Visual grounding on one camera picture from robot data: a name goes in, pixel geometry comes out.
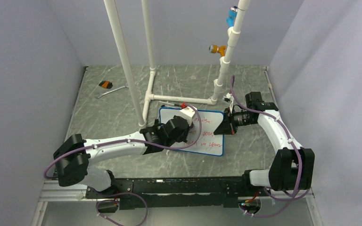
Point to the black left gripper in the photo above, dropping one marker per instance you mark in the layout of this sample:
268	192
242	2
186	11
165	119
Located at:
188	129

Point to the orange nozzle fitting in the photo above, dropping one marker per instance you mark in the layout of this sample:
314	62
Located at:
214	49

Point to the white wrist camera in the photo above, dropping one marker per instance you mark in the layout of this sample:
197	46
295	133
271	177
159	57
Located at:
187	112
228	98

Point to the white pvc pipe frame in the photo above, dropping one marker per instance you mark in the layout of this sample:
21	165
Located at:
142	111

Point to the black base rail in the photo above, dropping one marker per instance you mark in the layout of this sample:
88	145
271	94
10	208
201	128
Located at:
226	192

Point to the blue framed whiteboard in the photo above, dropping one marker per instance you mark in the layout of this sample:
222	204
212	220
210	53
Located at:
202	139

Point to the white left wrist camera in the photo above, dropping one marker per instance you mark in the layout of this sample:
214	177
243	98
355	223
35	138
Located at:
187	112

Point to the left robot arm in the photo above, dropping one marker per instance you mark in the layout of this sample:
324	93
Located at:
74	160

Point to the blue nozzle fitting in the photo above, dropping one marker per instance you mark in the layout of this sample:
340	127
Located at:
232	16

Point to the orange black small tool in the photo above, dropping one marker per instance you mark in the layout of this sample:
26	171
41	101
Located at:
106	84

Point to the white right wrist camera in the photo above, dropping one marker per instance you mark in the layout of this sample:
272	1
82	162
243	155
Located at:
228	98

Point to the black whiteboard marker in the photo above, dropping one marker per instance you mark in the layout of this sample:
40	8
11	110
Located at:
167	104

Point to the silver wrench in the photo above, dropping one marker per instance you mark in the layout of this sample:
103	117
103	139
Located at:
101	94

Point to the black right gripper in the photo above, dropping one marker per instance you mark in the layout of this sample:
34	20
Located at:
225	128

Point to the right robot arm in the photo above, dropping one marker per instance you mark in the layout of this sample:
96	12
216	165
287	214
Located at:
292	166

